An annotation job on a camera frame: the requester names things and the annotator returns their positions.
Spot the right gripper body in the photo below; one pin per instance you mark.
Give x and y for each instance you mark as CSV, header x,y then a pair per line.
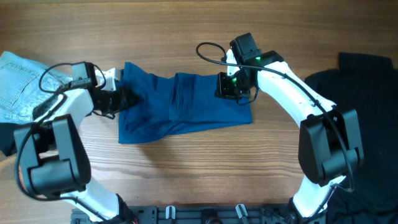
x,y
233,87

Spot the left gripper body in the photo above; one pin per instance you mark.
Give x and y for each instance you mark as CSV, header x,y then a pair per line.
x,y
114,102

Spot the blue polo shirt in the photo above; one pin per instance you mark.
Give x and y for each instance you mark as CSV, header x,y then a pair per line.
x,y
181,104

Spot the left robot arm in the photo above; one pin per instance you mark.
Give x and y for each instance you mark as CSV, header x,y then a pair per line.
x,y
52,164

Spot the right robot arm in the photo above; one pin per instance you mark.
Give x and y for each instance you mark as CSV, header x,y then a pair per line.
x,y
329,145

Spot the folded light blue jeans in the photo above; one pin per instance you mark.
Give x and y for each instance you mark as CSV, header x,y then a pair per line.
x,y
21,82

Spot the folded black printed garment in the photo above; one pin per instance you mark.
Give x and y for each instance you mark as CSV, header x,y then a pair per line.
x,y
7,142

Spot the black garment on right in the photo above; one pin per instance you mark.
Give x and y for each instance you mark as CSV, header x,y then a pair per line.
x,y
368,84

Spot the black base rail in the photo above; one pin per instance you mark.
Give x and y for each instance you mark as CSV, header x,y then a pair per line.
x,y
205,214

